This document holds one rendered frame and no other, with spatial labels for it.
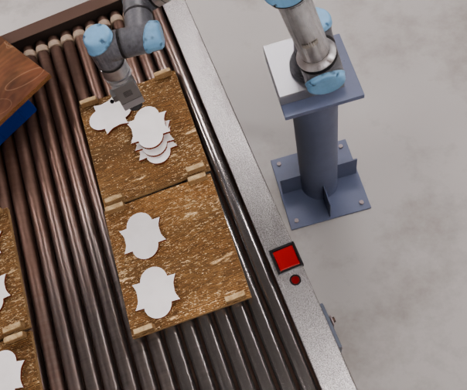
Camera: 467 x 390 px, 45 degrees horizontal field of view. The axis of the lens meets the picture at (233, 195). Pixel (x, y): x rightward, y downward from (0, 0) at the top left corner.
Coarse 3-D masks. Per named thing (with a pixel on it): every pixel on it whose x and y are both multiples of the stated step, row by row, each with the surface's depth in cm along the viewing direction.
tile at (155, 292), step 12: (144, 276) 161; (156, 276) 161; (168, 276) 160; (144, 288) 160; (156, 288) 159; (168, 288) 159; (144, 300) 158; (156, 300) 158; (168, 300) 157; (156, 312) 156; (168, 312) 156
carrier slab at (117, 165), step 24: (144, 96) 189; (168, 96) 188; (192, 120) 182; (96, 144) 184; (120, 144) 183; (192, 144) 178; (96, 168) 180; (120, 168) 179; (144, 168) 178; (168, 168) 176; (120, 192) 175; (144, 192) 174
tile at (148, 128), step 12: (144, 108) 182; (144, 120) 180; (156, 120) 179; (132, 132) 179; (144, 132) 178; (156, 132) 177; (168, 132) 177; (132, 144) 178; (144, 144) 176; (156, 144) 176
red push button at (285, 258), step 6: (288, 246) 160; (276, 252) 160; (282, 252) 159; (288, 252) 159; (294, 252) 159; (276, 258) 159; (282, 258) 159; (288, 258) 158; (294, 258) 158; (282, 264) 158; (288, 264) 158; (294, 264) 158; (282, 270) 157
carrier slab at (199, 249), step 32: (160, 192) 173; (192, 192) 171; (160, 224) 169; (192, 224) 167; (224, 224) 165; (128, 256) 166; (160, 256) 164; (192, 256) 163; (224, 256) 161; (128, 288) 162; (192, 288) 159; (224, 288) 157; (128, 320) 158; (160, 320) 156
